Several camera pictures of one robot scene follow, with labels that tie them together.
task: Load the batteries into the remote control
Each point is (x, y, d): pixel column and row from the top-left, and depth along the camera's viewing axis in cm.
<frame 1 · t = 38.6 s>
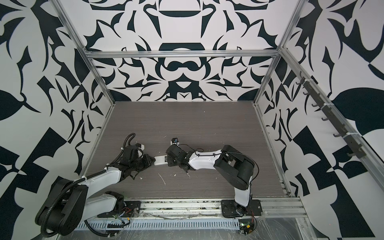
left hand: (155, 157, 88), fingers closed
right hand: (169, 158, 89), fingers closed
white red remote control: (161, 160, 91), point 2 cm above the table

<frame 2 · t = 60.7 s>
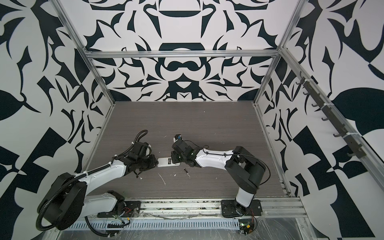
left hand: (159, 160, 88), fingers closed
right hand: (172, 154, 87), fingers closed
the named things where they were.

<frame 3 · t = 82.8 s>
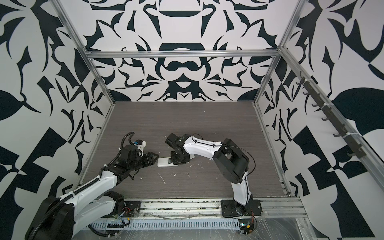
left hand: (155, 154, 85), fingers open
right hand: (175, 163, 86), fingers closed
the named things where they were.

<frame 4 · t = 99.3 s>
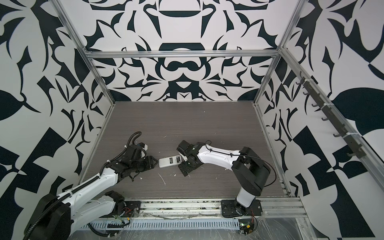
left hand: (156, 160, 85), fingers open
right hand: (188, 167, 85), fingers open
